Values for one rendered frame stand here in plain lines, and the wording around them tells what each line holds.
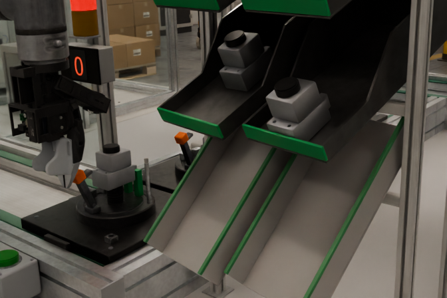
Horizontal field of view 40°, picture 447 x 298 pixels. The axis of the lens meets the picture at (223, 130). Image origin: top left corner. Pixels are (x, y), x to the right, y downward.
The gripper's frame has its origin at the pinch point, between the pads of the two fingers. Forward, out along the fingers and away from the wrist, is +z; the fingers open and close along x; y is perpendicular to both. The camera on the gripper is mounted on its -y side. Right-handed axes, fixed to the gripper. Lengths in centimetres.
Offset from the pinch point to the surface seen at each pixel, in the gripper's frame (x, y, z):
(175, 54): -82, -112, 3
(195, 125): 28.2, -0.4, -13.5
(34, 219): -9.5, 1.4, 9.3
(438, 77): 4, -155, 11
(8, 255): -0.9, 12.1, 9.1
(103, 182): 1.0, -6.1, 2.4
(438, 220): 40, -62, 20
